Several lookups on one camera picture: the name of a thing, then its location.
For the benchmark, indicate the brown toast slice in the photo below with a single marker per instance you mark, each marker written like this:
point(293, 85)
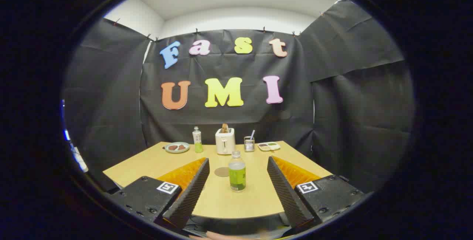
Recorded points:
point(224, 127)

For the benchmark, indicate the round brown coaster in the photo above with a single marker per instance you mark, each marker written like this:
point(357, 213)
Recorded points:
point(221, 172)

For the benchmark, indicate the white toaster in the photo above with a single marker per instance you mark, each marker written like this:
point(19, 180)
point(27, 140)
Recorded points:
point(225, 143)

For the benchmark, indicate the wooden table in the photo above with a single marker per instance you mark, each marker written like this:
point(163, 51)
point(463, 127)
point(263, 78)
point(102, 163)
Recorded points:
point(229, 205)

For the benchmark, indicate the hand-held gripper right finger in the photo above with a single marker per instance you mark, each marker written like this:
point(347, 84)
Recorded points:
point(284, 192)

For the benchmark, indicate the green label juice bottle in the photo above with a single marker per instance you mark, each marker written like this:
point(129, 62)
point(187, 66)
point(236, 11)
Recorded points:
point(237, 177)

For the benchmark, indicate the pale green plate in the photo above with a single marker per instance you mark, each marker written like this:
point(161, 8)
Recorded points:
point(176, 151)

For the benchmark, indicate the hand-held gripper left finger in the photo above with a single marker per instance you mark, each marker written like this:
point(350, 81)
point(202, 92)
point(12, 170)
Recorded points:
point(192, 192)

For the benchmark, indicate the metal mesh glass jar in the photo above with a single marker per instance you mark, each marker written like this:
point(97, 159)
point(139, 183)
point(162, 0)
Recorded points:
point(249, 144)

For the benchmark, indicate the small white label bottle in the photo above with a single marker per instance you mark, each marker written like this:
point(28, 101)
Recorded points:
point(198, 140)

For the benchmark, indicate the white food tray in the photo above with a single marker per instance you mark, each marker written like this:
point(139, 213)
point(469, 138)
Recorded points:
point(269, 146)

